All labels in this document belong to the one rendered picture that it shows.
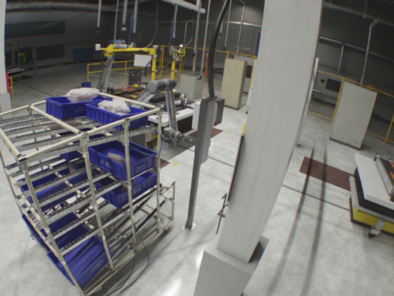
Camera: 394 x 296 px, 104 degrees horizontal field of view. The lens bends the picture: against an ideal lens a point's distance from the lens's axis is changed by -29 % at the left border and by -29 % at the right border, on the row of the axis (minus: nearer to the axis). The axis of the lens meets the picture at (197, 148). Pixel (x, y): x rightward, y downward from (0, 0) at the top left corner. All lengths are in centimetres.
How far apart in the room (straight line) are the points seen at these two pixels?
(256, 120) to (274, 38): 39
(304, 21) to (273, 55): 21
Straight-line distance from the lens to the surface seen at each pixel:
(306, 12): 101
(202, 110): 209
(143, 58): 438
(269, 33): 102
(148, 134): 456
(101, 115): 192
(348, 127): 804
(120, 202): 206
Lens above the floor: 216
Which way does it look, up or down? 26 degrees down
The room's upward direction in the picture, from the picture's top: 7 degrees clockwise
